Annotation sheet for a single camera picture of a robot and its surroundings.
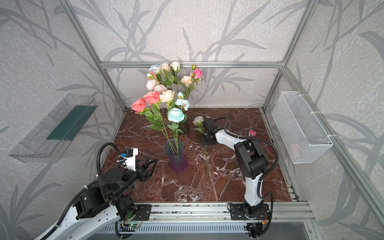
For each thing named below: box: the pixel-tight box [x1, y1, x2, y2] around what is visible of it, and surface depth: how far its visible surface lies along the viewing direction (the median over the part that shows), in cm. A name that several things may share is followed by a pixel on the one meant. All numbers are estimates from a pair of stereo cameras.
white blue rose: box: [148, 64, 161, 74], surface depth 84 cm
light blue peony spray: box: [167, 92, 191, 154], surface depth 69 cm
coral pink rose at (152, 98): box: [144, 91, 161, 121], surface depth 68 cm
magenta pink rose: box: [193, 69, 204, 79], surface depth 80 cm
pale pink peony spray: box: [146, 79, 168, 94], surface depth 79 cm
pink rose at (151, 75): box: [146, 71, 156, 80], surface depth 77 cm
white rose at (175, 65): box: [170, 61, 181, 72], surface depth 87 cm
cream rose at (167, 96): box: [159, 89, 175, 107], surface depth 70 cm
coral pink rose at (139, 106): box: [131, 97, 175, 154], surface depth 69 cm
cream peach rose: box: [160, 63, 171, 72], surface depth 86 cm
